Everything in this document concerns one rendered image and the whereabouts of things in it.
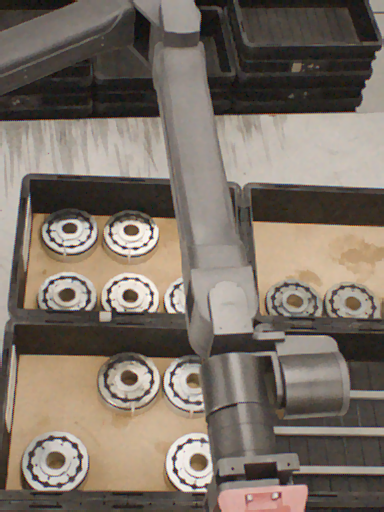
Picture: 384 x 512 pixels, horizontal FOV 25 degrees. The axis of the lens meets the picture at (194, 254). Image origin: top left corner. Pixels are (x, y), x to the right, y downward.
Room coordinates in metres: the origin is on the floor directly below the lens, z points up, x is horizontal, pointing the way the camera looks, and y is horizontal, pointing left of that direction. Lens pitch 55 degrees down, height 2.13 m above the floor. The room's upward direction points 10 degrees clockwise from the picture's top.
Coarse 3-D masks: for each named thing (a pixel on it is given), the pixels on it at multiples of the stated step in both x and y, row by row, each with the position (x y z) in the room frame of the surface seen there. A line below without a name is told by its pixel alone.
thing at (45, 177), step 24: (24, 192) 0.92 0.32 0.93; (240, 192) 1.00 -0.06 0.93; (24, 216) 0.87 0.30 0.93; (240, 216) 0.95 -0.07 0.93; (24, 312) 0.68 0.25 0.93; (48, 312) 0.69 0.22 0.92; (72, 312) 0.70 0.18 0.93; (96, 312) 0.70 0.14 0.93; (120, 312) 0.71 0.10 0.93; (144, 312) 0.72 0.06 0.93; (168, 312) 0.73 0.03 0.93
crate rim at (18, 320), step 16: (16, 320) 0.66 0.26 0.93; (32, 320) 0.67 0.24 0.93; (48, 320) 0.67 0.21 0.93; (64, 320) 0.68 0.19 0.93; (80, 320) 0.68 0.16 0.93; (96, 320) 0.69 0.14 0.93; (112, 320) 0.69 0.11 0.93; (128, 320) 0.70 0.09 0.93; (144, 320) 0.70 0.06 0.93; (0, 368) 0.57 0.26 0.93; (0, 384) 0.55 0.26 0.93; (0, 400) 0.52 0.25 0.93; (0, 416) 0.50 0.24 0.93; (0, 432) 0.47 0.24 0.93; (0, 448) 0.45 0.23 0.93; (0, 496) 0.38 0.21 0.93; (16, 496) 0.38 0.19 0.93; (32, 496) 0.39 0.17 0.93; (48, 496) 0.39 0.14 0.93; (64, 496) 0.40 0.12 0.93; (80, 496) 0.40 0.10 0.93; (96, 496) 0.40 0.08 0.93; (112, 496) 0.41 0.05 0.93; (128, 496) 0.41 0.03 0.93; (144, 496) 0.42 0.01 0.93; (160, 496) 0.42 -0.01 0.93; (176, 496) 0.42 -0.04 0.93; (192, 496) 0.43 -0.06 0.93
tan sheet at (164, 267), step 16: (32, 224) 0.92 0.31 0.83; (96, 224) 0.95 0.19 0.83; (160, 224) 0.97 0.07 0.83; (176, 224) 0.98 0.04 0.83; (32, 240) 0.89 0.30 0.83; (160, 240) 0.94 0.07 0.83; (176, 240) 0.94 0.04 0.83; (32, 256) 0.85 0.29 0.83; (48, 256) 0.86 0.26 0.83; (96, 256) 0.88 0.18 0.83; (160, 256) 0.90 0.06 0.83; (176, 256) 0.91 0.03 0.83; (32, 272) 0.82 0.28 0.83; (48, 272) 0.82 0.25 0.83; (80, 272) 0.84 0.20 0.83; (96, 272) 0.84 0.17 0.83; (112, 272) 0.85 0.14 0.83; (128, 272) 0.85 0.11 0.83; (144, 272) 0.86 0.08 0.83; (160, 272) 0.87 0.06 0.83; (176, 272) 0.87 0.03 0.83; (32, 288) 0.79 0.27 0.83; (96, 288) 0.81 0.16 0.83; (160, 288) 0.83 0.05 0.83; (32, 304) 0.75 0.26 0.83; (160, 304) 0.80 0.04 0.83
